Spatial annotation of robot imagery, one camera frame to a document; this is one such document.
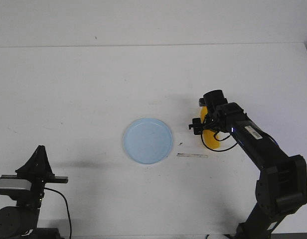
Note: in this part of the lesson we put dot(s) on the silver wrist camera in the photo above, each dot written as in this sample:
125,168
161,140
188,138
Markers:
202,102
14,185

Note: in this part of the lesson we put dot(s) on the light blue round plate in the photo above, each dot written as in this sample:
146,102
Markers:
147,141

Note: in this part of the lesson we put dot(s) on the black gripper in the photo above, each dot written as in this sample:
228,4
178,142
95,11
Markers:
217,114
32,166

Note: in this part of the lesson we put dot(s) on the yellow corn cob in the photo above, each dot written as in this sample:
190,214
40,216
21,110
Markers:
208,135

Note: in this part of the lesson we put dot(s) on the horizontal tape strip on table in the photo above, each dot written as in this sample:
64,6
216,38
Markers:
192,155

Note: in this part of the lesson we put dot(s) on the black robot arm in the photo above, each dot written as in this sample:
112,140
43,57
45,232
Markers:
282,186
20,221

